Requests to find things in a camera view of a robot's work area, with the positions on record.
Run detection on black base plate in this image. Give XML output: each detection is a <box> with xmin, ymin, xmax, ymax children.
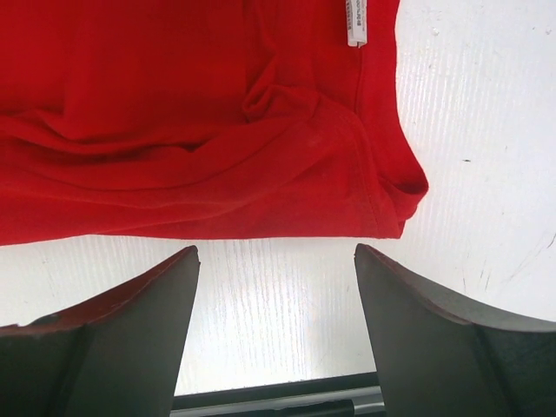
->
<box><xmin>170</xmin><ymin>373</ymin><xmax>387</xmax><ymax>416</ymax></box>

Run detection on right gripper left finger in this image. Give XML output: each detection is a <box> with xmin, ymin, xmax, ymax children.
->
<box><xmin>1</xmin><ymin>246</ymin><xmax>200</xmax><ymax>416</ymax></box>

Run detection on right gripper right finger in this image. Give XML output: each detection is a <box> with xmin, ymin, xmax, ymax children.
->
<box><xmin>354</xmin><ymin>244</ymin><xmax>555</xmax><ymax>416</ymax></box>

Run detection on red t shirt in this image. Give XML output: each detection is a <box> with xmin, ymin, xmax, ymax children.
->
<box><xmin>1</xmin><ymin>1</ymin><xmax>428</xmax><ymax>245</ymax></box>

